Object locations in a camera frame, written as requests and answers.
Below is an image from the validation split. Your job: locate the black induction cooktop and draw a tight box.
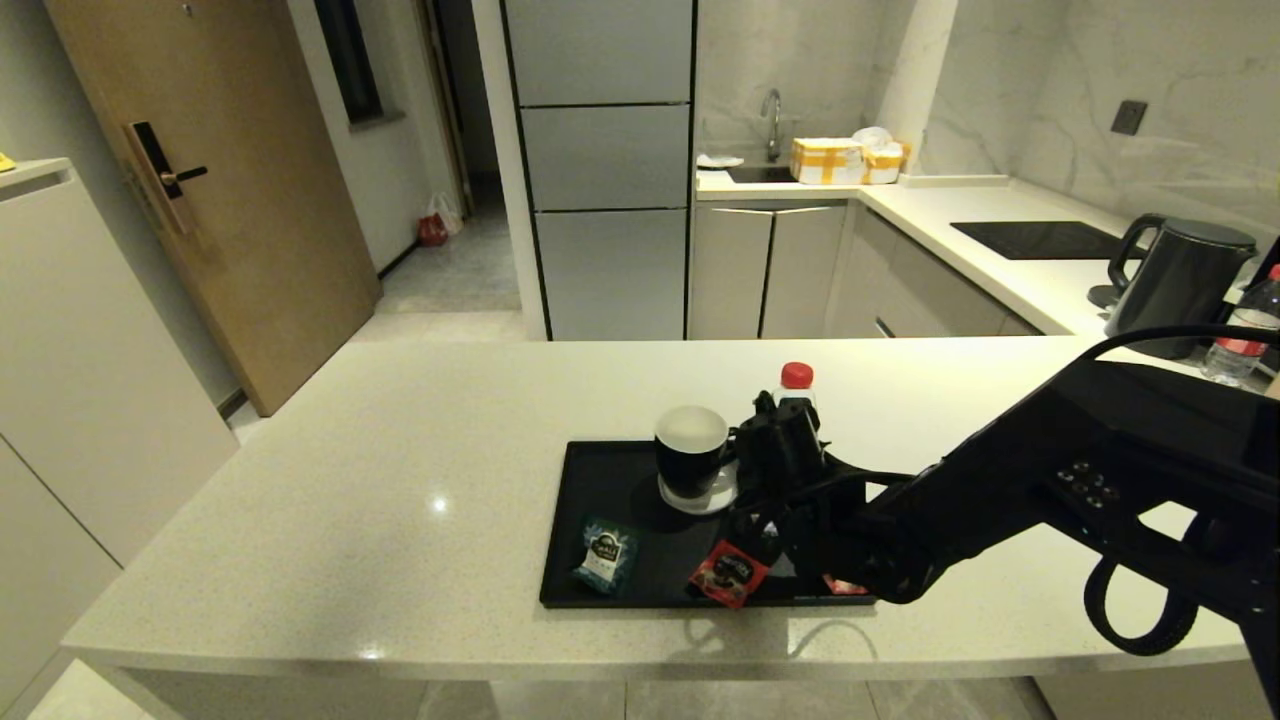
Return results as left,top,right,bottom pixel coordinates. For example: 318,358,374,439
950,221,1148,263

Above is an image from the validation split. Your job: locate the small yellow white box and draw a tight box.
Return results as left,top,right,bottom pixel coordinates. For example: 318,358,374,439
861,143,908,186

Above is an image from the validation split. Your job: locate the white round saucer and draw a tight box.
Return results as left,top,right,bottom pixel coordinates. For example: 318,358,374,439
657,462,742,516

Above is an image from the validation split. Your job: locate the teal tea sachet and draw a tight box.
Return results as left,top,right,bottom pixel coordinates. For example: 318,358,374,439
571,516,640,597

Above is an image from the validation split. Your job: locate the grey cabinet door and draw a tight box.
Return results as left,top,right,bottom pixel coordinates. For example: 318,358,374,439
690,205,773,340
762,205,847,340

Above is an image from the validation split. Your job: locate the dark narrow window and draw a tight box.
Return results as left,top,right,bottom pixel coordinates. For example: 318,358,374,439
315,0,385,126

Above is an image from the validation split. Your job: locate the grey drawer cabinet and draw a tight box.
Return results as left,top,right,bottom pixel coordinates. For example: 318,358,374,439
830,208,1041,338

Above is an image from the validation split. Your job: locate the black door lock handle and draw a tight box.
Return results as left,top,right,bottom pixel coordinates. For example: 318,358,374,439
124,121,211,237

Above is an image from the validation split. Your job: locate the black mug white inside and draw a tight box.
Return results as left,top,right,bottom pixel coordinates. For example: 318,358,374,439
654,405,737,501

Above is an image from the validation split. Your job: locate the black electric kettle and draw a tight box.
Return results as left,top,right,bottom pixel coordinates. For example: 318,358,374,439
1105,214,1258,361

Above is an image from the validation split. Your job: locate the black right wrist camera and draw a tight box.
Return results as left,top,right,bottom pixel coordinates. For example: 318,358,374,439
733,392,830,491

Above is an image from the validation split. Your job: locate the grey tall refrigerator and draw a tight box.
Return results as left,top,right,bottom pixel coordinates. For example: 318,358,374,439
500,0,698,342

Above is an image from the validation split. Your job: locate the brown wooden door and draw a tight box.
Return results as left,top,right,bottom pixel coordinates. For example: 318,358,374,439
45,0,384,418

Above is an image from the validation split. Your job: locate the large yellow white box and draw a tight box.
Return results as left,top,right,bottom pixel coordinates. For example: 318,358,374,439
790,137,866,187

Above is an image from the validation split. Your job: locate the black rectangular serving tray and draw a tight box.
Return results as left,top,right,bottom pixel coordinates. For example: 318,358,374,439
539,440,881,610

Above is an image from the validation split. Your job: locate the clear water bottle red cap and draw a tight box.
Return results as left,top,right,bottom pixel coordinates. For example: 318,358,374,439
1200,265,1280,387
774,361,824,413

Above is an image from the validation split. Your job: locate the white tall cabinet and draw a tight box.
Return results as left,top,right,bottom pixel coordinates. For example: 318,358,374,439
0,158,241,691

